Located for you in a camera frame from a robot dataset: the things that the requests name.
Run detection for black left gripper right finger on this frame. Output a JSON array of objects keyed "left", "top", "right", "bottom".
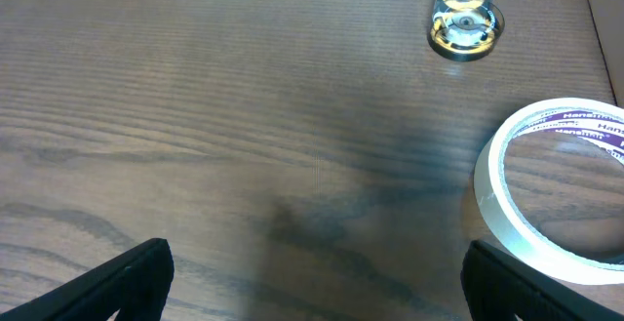
[{"left": 460, "top": 240, "right": 623, "bottom": 321}]

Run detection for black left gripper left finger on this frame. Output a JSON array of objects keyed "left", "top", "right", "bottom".
[{"left": 1, "top": 238, "right": 175, "bottom": 321}]

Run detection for white tape roll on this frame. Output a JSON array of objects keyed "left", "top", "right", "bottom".
[{"left": 474, "top": 98, "right": 623, "bottom": 285}]

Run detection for black yellow correction tape dispenser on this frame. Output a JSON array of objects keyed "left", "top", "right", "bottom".
[{"left": 427, "top": 0, "right": 505, "bottom": 62}]

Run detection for open cardboard box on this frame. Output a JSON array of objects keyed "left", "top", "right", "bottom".
[{"left": 588, "top": 0, "right": 624, "bottom": 106}]

